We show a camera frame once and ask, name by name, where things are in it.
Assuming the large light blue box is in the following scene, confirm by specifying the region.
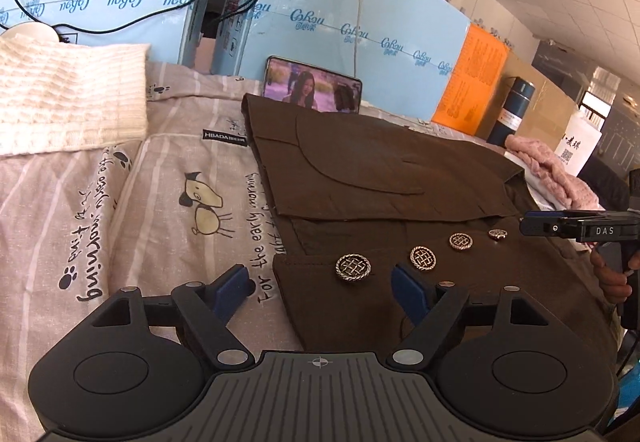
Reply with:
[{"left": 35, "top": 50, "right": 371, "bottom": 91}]
[{"left": 212, "top": 0, "right": 470, "bottom": 120}]

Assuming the orange cardboard box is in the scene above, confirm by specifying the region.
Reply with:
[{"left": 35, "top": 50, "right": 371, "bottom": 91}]
[{"left": 432, "top": 24, "right": 510, "bottom": 136}]

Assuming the smartphone playing video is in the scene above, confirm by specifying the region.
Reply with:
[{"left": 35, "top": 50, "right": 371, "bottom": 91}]
[{"left": 262, "top": 56, "right": 362, "bottom": 114}]

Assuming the dark blue vacuum bottle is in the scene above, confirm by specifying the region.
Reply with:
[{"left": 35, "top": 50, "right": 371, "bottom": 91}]
[{"left": 487, "top": 77, "right": 535, "bottom": 146}]

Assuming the cream knitted sweater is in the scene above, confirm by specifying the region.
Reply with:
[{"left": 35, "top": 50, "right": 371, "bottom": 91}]
[{"left": 1, "top": 25, "right": 150, "bottom": 157}]

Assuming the pink knitted sweater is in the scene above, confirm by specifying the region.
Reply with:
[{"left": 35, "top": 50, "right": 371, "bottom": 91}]
[{"left": 504, "top": 134, "right": 603, "bottom": 210}]

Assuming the brown button vest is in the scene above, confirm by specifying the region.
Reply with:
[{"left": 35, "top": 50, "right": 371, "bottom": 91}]
[{"left": 242, "top": 95, "right": 620, "bottom": 364}]

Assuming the brown cardboard box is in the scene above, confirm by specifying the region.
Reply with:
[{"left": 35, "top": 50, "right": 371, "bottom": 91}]
[{"left": 475, "top": 51, "right": 577, "bottom": 150}]

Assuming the person's right hand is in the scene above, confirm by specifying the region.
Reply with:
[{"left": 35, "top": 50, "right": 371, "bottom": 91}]
[{"left": 590, "top": 249, "right": 632, "bottom": 304}]

